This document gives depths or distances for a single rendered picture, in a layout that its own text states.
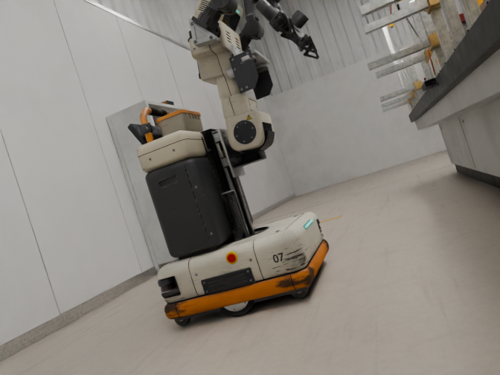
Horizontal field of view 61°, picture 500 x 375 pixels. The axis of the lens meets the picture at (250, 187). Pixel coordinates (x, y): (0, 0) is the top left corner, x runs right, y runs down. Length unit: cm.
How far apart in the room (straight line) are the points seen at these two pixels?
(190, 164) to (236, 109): 32
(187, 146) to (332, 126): 819
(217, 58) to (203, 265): 91
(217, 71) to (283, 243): 83
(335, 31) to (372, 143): 261
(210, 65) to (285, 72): 827
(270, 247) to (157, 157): 62
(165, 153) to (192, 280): 55
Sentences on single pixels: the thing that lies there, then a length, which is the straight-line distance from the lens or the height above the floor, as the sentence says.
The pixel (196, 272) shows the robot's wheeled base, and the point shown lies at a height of 22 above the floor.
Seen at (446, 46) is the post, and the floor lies 77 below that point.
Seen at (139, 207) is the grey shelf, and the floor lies 64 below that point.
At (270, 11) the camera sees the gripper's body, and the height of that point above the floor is 111.
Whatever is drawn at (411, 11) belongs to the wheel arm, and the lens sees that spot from 188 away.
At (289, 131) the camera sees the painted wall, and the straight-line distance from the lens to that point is 1004.
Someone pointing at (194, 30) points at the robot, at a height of 117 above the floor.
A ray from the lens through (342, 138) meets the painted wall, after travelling 984.
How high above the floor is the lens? 48
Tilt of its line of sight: level
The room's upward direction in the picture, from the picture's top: 18 degrees counter-clockwise
